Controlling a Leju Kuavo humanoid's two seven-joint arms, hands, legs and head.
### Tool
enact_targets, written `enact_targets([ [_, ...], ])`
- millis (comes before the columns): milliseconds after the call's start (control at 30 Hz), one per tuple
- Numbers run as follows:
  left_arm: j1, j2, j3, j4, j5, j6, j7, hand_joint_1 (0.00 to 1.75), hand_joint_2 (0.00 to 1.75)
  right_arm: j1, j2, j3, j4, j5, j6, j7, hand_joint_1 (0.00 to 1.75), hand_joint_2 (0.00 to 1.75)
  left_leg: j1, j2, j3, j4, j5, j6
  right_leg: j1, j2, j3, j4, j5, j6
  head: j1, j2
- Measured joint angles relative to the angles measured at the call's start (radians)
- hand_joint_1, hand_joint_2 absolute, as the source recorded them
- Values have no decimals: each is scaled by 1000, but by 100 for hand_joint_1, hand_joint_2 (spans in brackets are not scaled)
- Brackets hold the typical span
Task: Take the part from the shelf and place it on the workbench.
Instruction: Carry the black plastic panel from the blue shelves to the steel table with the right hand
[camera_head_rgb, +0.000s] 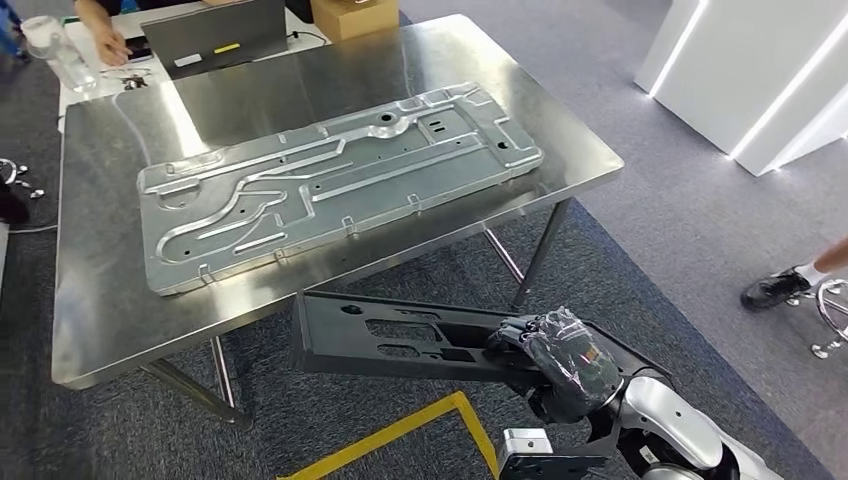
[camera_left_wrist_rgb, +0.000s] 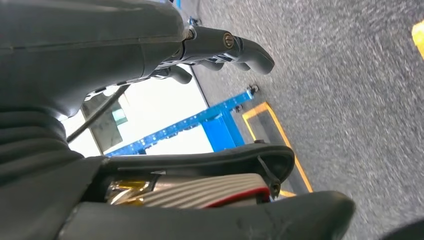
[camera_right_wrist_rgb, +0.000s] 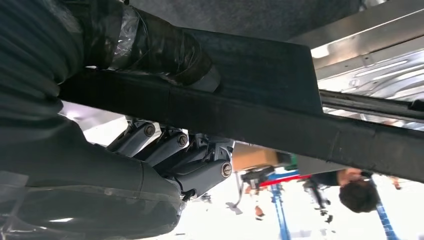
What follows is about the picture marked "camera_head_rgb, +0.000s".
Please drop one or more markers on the chrome swivel stool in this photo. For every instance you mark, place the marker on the chrome swivel stool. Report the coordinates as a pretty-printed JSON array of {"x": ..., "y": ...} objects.
[{"x": 820, "y": 350}]

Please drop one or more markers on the brown cardboard box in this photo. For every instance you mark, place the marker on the brown cardboard box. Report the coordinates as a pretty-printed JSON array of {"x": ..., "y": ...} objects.
[{"x": 358, "y": 20}]

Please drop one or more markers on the thin framed glasses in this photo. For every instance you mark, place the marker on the thin framed glasses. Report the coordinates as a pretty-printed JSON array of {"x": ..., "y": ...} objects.
[{"x": 126, "y": 71}]

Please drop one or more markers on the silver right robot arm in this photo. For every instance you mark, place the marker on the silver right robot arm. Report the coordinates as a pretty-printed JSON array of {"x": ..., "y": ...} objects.
[{"x": 676, "y": 424}]

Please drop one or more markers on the bunch of keys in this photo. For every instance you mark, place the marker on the bunch of keys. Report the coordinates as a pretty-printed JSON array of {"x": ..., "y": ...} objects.
[{"x": 134, "y": 82}]

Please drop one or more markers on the black plastic panel part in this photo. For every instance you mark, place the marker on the black plastic panel part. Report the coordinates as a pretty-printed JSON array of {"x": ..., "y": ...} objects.
[{"x": 331, "y": 331}]

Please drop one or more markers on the chrome stool with black seat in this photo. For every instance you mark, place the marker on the chrome stool with black seat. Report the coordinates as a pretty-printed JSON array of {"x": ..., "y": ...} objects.
[{"x": 10, "y": 202}]

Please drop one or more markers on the blue wheeled cart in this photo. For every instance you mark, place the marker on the blue wheeled cart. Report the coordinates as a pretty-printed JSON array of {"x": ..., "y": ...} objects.
[{"x": 8, "y": 33}]

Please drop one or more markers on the clear plastic water jug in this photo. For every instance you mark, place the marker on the clear plastic water jug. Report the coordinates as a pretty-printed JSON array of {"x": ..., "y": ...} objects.
[{"x": 63, "y": 56}]

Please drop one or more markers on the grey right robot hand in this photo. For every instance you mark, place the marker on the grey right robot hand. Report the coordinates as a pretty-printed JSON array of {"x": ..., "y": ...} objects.
[{"x": 576, "y": 364}]

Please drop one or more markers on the grey laptop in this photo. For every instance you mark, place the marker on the grey laptop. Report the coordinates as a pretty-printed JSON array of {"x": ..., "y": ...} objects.
[{"x": 218, "y": 33}]

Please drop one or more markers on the white desk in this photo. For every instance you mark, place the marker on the white desk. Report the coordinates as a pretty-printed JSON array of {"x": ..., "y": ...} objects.
[{"x": 79, "y": 99}]

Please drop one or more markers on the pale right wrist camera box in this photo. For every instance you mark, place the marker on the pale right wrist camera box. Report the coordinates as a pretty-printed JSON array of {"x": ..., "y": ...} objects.
[{"x": 526, "y": 444}]

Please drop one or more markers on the stainless steel workbench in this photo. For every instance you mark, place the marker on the stainless steel workbench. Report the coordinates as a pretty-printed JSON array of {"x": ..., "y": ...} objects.
[{"x": 99, "y": 298}]

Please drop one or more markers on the white lit display wall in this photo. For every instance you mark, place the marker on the white lit display wall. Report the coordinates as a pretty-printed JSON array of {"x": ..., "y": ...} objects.
[{"x": 729, "y": 66}]

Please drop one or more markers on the stamped sheet metal panel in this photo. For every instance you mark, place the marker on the stamped sheet metal panel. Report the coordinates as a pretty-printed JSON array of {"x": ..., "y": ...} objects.
[{"x": 331, "y": 192}]

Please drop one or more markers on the black smartphone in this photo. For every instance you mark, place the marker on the black smartphone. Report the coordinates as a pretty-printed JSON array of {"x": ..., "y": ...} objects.
[{"x": 139, "y": 48}]

